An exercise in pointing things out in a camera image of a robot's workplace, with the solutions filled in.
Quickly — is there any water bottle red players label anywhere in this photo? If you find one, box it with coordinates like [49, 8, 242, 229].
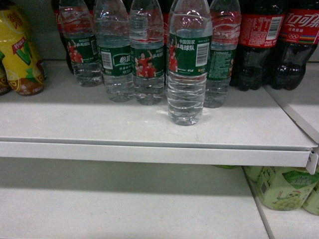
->
[129, 0, 164, 106]

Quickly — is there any yellow lemon tea bottle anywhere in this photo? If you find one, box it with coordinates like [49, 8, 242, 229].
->
[0, 2, 45, 96]

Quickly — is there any white metal shelf board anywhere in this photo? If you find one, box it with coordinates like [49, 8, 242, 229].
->
[0, 61, 319, 172]

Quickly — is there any right cola bottle olympic label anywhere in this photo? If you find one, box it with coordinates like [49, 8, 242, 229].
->
[270, 0, 319, 90]

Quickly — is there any far left water bottle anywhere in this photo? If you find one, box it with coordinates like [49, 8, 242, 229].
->
[59, 0, 103, 87]

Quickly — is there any cola bottle red label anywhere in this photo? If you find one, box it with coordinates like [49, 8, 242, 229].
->
[230, 0, 285, 91]

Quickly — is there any water bottle barcode label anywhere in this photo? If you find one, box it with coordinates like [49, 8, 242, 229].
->
[93, 0, 135, 102]

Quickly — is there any right rear water bottle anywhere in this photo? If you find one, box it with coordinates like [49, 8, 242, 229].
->
[204, 0, 241, 108]

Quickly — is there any clear water bottle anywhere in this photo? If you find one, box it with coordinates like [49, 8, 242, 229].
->
[167, 0, 212, 126]

